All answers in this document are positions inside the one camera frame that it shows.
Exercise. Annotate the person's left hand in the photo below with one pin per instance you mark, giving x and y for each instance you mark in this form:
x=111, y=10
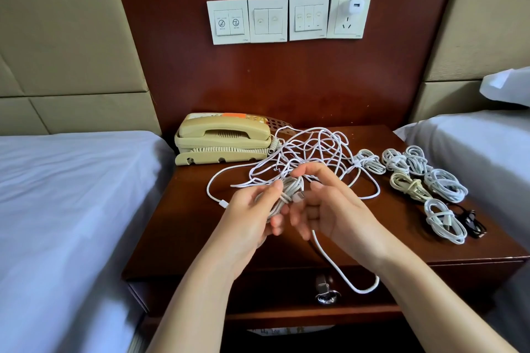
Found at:
x=244, y=229

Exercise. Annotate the wooden nightstand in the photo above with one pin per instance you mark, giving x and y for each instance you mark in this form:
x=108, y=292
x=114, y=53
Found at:
x=174, y=233

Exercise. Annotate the white triple rocker wall switch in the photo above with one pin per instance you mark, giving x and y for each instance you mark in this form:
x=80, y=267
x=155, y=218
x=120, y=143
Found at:
x=309, y=18

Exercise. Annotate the white double rocker wall switch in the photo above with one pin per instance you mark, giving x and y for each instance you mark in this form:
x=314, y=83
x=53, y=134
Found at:
x=268, y=20

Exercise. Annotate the dark wooden drawer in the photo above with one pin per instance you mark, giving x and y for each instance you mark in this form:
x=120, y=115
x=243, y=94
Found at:
x=174, y=291

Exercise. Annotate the left bed white sheet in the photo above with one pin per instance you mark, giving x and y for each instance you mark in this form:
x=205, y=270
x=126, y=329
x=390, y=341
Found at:
x=66, y=224

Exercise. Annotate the right bed white sheet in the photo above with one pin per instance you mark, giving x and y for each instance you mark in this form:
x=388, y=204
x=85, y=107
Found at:
x=497, y=166

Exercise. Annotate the beige padded headboard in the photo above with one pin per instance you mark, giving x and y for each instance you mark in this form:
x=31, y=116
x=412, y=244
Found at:
x=484, y=18
x=66, y=26

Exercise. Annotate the white crumpled bag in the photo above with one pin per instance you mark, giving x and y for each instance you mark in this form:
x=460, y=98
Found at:
x=290, y=329

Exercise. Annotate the white plug-in charger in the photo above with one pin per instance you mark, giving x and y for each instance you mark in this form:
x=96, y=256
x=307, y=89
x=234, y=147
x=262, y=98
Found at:
x=355, y=6

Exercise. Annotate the person's left forearm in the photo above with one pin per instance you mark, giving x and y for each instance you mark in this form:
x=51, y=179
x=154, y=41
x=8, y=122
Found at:
x=199, y=311

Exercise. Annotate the person's right hand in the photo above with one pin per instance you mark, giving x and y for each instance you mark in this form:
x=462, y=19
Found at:
x=344, y=212

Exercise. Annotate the dark wooden wall panel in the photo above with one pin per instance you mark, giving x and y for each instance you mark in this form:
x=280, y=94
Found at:
x=281, y=75

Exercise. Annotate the white wall socket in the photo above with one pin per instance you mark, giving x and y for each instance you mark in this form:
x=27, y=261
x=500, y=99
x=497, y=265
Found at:
x=346, y=27

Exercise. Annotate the bed white sheet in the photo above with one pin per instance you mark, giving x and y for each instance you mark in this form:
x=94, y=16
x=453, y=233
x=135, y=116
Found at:
x=497, y=166
x=66, y=224

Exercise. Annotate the white pillow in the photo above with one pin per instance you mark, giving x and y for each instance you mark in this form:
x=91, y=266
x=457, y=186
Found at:
x=512, y=88

